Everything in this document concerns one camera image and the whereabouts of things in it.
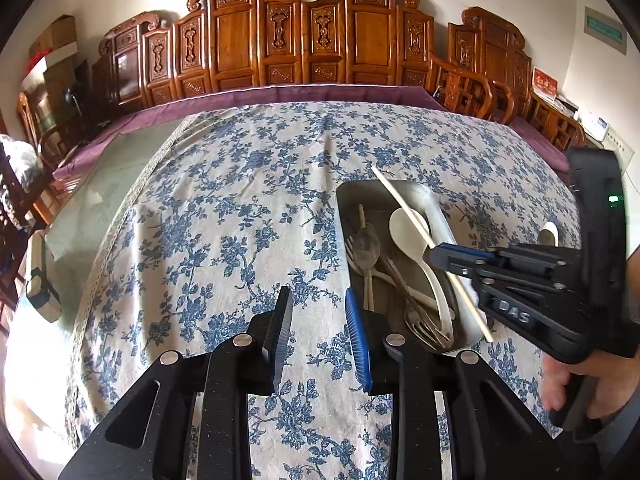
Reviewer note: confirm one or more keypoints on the metal fork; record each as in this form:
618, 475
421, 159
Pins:
425, 327

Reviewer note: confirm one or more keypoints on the wooden chopstick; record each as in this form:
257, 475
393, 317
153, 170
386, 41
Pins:
362, 215
400, 200

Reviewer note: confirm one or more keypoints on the person's right hand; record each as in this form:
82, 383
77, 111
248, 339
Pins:
615, 385

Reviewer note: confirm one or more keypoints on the white box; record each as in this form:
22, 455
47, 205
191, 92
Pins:
594, 124

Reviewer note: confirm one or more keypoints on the white wall chart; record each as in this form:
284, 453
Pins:
612, 141

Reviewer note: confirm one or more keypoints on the purple cloth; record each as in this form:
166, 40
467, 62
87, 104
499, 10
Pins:
280, 96

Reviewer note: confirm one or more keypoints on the carved wooden bench backs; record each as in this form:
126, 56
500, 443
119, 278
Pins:
290, 35

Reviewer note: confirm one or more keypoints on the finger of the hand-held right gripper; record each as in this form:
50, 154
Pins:
450, 259
535, 254

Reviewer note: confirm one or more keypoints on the metal spoon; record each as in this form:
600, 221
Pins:
367, 247

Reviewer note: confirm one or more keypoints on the wooden side chair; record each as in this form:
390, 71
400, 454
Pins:
37, 125

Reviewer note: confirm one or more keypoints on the green wall sign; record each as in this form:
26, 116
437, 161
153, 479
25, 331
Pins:
606, 30

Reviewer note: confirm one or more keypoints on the small white spoon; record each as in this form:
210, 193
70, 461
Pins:
550, 234

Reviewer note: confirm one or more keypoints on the person's right forearm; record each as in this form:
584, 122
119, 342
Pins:
634, 285

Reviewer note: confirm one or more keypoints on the red desk calendar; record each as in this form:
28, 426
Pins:
544, 82

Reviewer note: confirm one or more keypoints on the blue floral tablecloth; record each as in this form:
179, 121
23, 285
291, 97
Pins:
240, 200

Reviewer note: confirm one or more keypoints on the cardboard boxes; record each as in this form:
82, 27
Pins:
55, 45

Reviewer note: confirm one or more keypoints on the metal tray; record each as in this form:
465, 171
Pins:
380, 200

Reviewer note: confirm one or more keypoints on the white plastic fork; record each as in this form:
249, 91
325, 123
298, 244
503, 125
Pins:
352, 255

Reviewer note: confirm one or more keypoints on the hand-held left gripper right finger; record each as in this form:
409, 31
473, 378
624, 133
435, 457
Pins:
357, 340

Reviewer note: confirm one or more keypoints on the large white ladle spoon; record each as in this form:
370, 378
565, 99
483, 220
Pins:
407, 232

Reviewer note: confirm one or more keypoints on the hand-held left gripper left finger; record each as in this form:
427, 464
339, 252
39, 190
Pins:
281, 340

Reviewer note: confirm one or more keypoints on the wooden bench armrest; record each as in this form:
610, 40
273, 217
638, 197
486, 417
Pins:
555, 122

